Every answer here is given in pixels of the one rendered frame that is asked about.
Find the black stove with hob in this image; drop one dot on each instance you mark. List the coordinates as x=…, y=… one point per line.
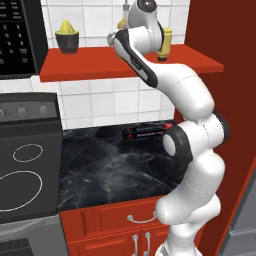
x=30, y=166

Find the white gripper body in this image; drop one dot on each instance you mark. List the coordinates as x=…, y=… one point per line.
x=111, y=37

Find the tall red cabinet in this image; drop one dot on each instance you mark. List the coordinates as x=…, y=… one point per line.
x=230, y=66

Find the yellow mustard bottle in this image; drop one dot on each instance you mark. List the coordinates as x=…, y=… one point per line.
x=165, y=45

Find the black microwave oven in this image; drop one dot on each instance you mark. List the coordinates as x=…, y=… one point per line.
x=16, y=36

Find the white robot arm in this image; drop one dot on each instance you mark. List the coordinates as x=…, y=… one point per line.
x=193, y=150

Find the red cupboard door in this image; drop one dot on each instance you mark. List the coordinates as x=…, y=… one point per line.
x=158, y=241
x=103, y=245

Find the grey oven door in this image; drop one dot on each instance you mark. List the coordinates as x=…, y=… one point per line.
x=36, y=238

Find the oil and vinegar bottle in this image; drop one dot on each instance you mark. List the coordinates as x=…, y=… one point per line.
x=122, y=22

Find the red drawer front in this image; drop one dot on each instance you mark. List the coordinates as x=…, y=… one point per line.
x=113, y=218

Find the grey stove knob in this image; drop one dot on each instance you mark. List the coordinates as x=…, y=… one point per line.
x=43, y=110
x=22, y=111
x=3, y=113

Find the black and red box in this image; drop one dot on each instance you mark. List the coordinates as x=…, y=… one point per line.
x=143, y=132

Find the red wall shelf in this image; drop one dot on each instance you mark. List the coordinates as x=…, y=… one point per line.
x=86, y=65

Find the grey metal appliance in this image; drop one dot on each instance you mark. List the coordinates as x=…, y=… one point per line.
x=243, y=220

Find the yellow and black citrus juicer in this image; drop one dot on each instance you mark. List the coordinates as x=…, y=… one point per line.
x=67, y=37

